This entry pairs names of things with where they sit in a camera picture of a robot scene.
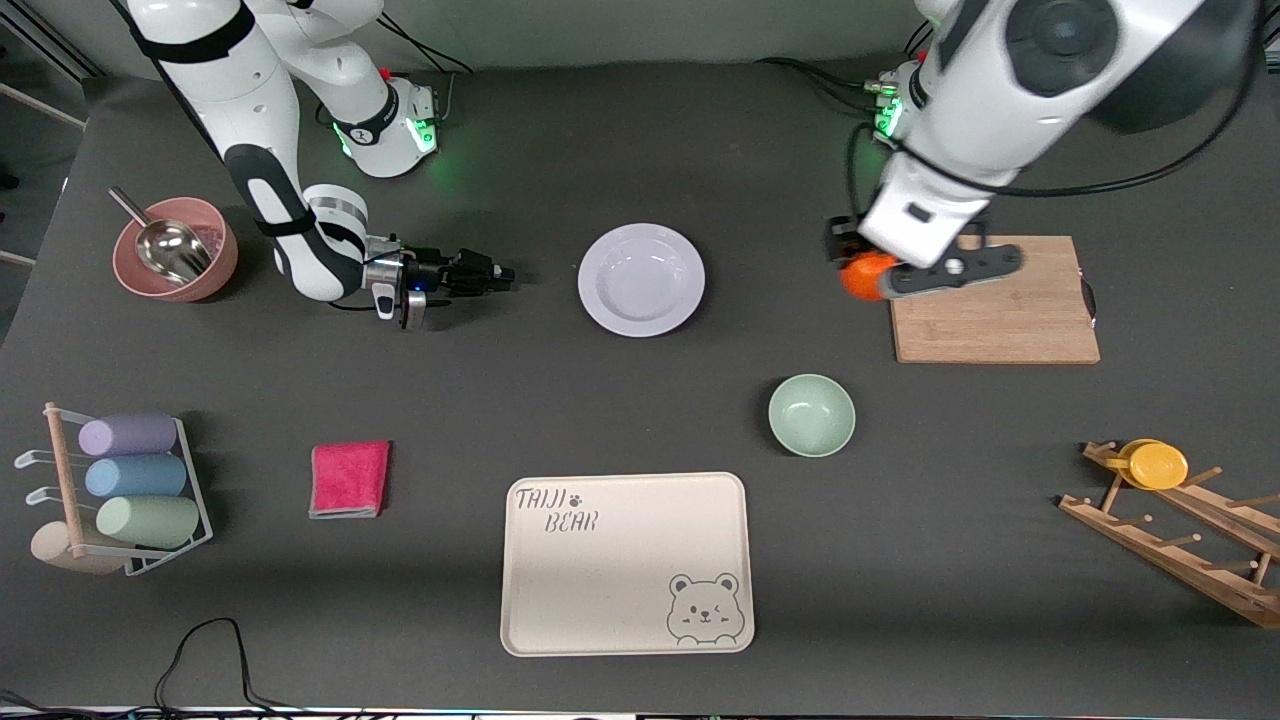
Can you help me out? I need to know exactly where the wooden cutting board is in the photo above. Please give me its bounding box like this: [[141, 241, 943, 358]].
[[890, 235, 1102, 365]]

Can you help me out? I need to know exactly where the wooden rack rod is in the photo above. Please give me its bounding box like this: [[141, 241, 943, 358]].
[[45, 402, 87, 557]]

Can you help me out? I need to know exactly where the wooden peg dish rack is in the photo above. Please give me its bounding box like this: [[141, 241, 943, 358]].
[[1058, 440, 1280, 630]]

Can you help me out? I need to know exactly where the metal scoop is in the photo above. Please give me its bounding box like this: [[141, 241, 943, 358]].
[[108, 187, 214, 288]]

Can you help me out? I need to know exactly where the white wire cup rack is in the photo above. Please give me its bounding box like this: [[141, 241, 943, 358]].
[[14, 402, 214, 578]]

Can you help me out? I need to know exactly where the white round plate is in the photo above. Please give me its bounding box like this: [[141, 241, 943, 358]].
[[578, 223, 706, 338]]

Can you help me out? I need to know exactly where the black right arm base cable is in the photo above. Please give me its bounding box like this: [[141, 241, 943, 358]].
[[375, 12, 473, 126]]

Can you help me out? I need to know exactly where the light green bowl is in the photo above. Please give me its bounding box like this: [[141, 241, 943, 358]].
[[768, 374, 857, 458]]

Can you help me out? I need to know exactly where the yellow cup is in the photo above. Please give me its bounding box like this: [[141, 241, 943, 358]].
[[1105, 439, 1190, 491]]

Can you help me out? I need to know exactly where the purple cup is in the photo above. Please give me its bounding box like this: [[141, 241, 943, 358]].
[[78, 412, 179, 458]]

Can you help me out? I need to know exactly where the beige cup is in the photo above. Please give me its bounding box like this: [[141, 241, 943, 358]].
[[30, 520, 127, 576]]

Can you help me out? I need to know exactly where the black metal rail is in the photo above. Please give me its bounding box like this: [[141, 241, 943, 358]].
[[0, 18, 103, 81]]

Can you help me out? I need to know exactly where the orange fruit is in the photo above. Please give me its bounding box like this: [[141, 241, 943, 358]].
[[840, 252, 901, 302]]

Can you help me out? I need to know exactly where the black left arm base cable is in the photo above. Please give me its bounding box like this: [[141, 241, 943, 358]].
[[755, 57, 893, 111]]

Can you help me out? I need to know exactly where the beige bear print tray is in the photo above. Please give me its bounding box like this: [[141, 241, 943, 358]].
[[500, 472, 755, 658]]

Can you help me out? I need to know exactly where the green cup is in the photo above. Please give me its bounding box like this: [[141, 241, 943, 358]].
[[96, 495, 201, 550]]

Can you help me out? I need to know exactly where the pink bowl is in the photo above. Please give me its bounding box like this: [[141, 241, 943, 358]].
[[112, 197, 240, 303]]

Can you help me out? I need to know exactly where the pink folded cloth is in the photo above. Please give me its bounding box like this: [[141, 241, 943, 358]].
[[309, 441, 392, 520]]

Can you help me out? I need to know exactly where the blue cup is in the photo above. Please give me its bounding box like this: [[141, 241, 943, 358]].
[[84, 455, 189, 499]]

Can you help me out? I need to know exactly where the black arm base cable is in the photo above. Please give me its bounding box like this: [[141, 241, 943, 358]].
[[755, 57, 893, 111], [375, 12, 473, 126]]

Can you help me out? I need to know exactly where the black cable at table edge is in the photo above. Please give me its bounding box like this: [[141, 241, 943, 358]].
[[0, 618, 301, 720]]

